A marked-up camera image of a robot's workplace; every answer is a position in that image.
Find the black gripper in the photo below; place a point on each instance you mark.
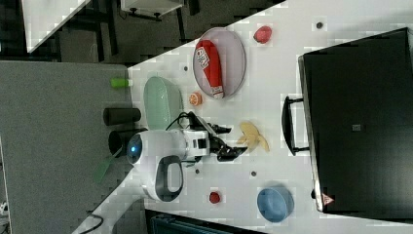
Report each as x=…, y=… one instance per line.
x=218, y=147

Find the black cylinder lower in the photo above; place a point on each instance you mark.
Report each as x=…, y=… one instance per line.
x=126, y=142

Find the light green bowl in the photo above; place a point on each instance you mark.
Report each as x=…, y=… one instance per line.
x=162, y=101

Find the yellow peeled banana toy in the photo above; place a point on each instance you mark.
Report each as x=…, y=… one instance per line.
x=251, y=137

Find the black oven box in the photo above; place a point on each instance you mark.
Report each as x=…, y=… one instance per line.
x=358, y=105

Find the green flat spatula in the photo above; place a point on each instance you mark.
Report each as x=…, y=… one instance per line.
x=102, y=168

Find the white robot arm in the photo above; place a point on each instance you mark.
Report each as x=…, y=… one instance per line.
x=156, y=155

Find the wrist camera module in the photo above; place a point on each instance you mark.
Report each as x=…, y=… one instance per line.
x=199, y=124

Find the black cylinder upper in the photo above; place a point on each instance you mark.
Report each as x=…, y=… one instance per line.
x=118, y=116

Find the green marker pen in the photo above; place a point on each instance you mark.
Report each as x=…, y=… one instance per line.
x=118, y=83

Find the dark blue crate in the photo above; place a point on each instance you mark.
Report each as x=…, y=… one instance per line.
x=167, y=224

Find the orange slice toy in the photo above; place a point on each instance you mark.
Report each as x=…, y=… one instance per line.
x=195, y=99

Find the red ketchup bottle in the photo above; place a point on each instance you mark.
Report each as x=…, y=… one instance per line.
x=208, y=58

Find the small red fruit toy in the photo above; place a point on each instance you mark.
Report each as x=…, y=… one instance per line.
x=214, y=197

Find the white cabinet with casters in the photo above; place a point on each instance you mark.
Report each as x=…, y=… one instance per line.
x=150, y=9

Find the blue bowl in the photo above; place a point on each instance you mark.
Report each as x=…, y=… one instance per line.
x=275, y=203

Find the red strawberry toy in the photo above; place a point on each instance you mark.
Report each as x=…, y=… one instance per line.
x=263, y=34

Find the black cylinder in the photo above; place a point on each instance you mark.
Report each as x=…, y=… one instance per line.
x=126, y=142
x=118, y=116

